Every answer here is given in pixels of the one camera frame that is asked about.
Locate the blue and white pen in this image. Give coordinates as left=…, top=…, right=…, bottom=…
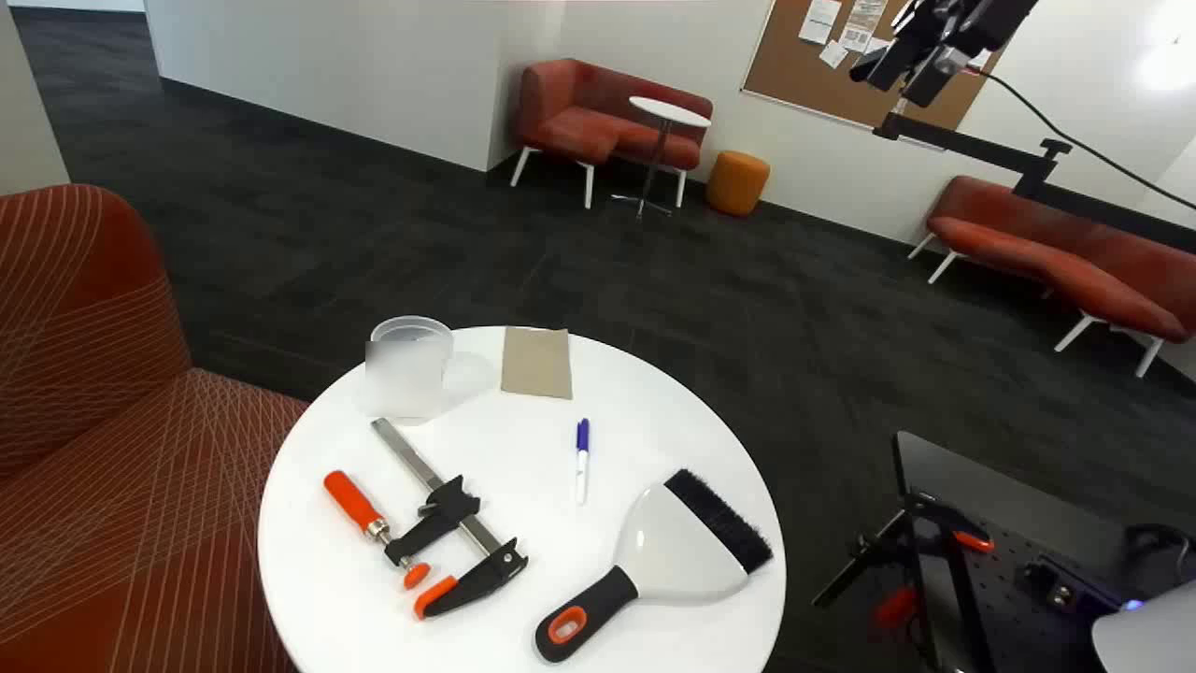
left=572, top=415, right=596, bottom=507

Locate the clear plastic cup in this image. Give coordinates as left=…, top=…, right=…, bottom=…
left=368, top=313, right=455, bottom=424

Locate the brown cardboard sheet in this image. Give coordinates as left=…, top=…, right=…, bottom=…
left=499, top=326, right=576, bottom=404

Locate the orange round stool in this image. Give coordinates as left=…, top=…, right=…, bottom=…
left=703, top=147, right=775, bottom=219

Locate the red sofa with white legs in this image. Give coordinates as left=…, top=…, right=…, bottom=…
left=504, top=57, right=718, bottom=214

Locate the cork pin board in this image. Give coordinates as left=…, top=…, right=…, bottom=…
left=739, top=0, right=1001, bottom=135

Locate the black perforated table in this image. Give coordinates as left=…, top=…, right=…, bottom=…
left=895, top=427, right=1196, bottom=673

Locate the red bench with white legs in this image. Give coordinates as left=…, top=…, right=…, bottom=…
left=910, top=172, right=1196, bottom=381

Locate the orange striped armchair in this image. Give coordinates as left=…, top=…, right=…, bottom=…
left=0, top=182, right=314, bottom=673

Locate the white brush with black handle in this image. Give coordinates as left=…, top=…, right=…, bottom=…
left=535, top=469, right=778, bottom=664

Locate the orange handled bar clamp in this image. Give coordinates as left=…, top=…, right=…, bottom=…
left=322, top=415, right=532, bottom=624

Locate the black clamp with red handles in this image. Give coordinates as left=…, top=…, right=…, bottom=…
left=816, top=493, right=1001, bottom=673

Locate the black camera on mount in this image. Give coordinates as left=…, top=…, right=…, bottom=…
left=849, top=0, right=1039, bottom=112

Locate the black cable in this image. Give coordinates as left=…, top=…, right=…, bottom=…
left=957, top=57, right=1196, bottom=214

